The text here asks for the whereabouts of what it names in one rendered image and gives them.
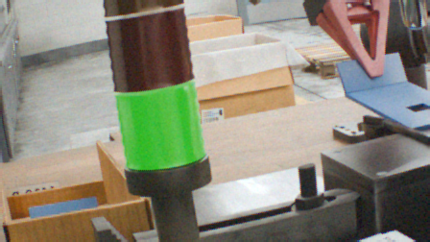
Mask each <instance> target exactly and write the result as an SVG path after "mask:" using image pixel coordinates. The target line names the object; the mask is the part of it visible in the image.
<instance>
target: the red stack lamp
mask: <svg viewBox="0 0 430 242"><path fill-rule="evenodd" d="M186 20H187V17H186V15H185V6H174V7H168V8H164V9H160V10H155V11H149V12H138V13H133V14H127V15H121V16H114V17H111V18H109V19H105V23H106V34H107V46H108V48H109V53H108V56H109V58H110V66H109V67H110V69H111V72H112V74H111V79H112V81H113V91H115V92H119V93H132V92H141V91H148V90H153V89H162V88H166V87H169V86H172V85H181V84H183V83H186V82H190V81H191V80H193V79H195V74H194V72H193V66H194V64H193V63H192V60H191V59H192V52H191V50H190V49H189V43H190V40H189V37H188V28H187V25H186Z"/></svg>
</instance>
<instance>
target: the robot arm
mask: <svg viewBox="0 0 430 242"><path fill-rule="evenodd" d="M302 5H303V8H304V10H305V13H306V15H307V19H308V22H309V24H310V26H320V27H321V29H323V31H324V32H326V33H327V34H328V35H329V36H330V37H331V38H332V39H333V40H334V41H335V42H336V43H337V44H338V46H341V48H342V49H343V50H344V51H345V52H346V53H347V54H348V55H349V56H350V58H351V59H352V60H353V61H354V60H358V61H359V62H360V63H361V65H362V66H363V68H364V69H365V70H366V72H367V73H368V75H369V76H370V78H375V77H378V76H380V77H381V76H382V75H383V74H384V72H383V69H384V58H385V55H388V54H393V53H398V54H399V55H400V60H401V62H402V65H403V69H404V71H405V75H406V77H407V82H409V83H412V84H413V85H417V86H419V87H421V88H424V89H426V90H428V86H427V80H426V70H425V64H426V63H428V62H429V61H430V29H429V25H428V22H427V25H426V26H425V27H423V29H420V30H411V29H410V28H407V27H405V25H404V23H403V20H402V15H401V8H400V4H399V0H304V2H303V3H302ZM355 24H360V25H359V27H360V38H361V41H362V44H361V42H360V39H359V38H358V37H357V35H356V33H355V32H354V30H353V28H352V27H351V25H355ZM362 45H363V46H362ZM371 57H374V59H373V60H371V59H370V58H371ZM359 122H363V119H362V120H358V121H355V122H348V123H345V124H343V125H335V126H334V127H333V128H332V129H333V136H335V137H337V138H339V139H342V140H343V141H345V142H347V143H349V144H358V143H361V142H364V141H365V136H364V132H361V133H359V132H358V128H357V124H358V123H359Z"/></svg>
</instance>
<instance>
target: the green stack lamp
mask: <svg viewBox="0 0 430 242"><path fill-rule="evenodd" d="M195 83H196V80H195V79H193V80H191V81H190V82H186V83H183V84H181V85H172V86H169V87H166V88H162V89H153V90H148V91H141V92H132V93H119V92H114V96H115V99H116V103H115V106H116V108H117V111H118V112H117V119H118V121H119V128H120V134H121V135H122V139H121V142H122V143H123V147H124V149H123V155H124V156H125V158H126V167H129V168H131V169H135V170H153V169H165V168H170V167H178V166H181V165H183V164H188V163H191V162H193V161H197V160H198V159H200V158H202V157H204V156H205V155H206V151H205V149H204V138H203V128H202V125H201V115H200V113H199V103H198V99H197V98H198V91H197V89H196V88H195Z"/></svg>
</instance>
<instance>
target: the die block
mask: <svg viewBox="0 0 430 242"><path fill-rule="evenodd" d="M322 176H323V187H324V192H326V191H329V190H332V189H336V188H339V189H352V190H353V191H356V193H359V194H360V195H361V202H362V213H363V216H362V220H363V224H362V226H361V228H360V232H359V234H358V236H357V238H355V239H352V240H349V241H347V242H359V241H361V240H364V239H366V238H369V237H373V236H375V235H377V234H379V233H381V234H386V233H388V232H390V231H395V230H396V231H398V232H399V233H401V234H403V235H405V236H406V237H409V238H410V239H412V240H414V241H416V242H430V178H428V179H425V180H422V181H415V182H412V183H409V184H407V185H403V186H400V187H396V188H394V189H391V190H387V191H382V192H379V193H376V194H374V193H371V192H370V191H368V190H367V189H365V188H364V187H361V186H360V185H357V184H356V183H354V182H353V181H350V180H347V179H346V178H344V177H342V176H341V175H338V174H337V173H334V172H333V171H331V170H329V169H328V168H325V167H324V166H322Z"/></svg>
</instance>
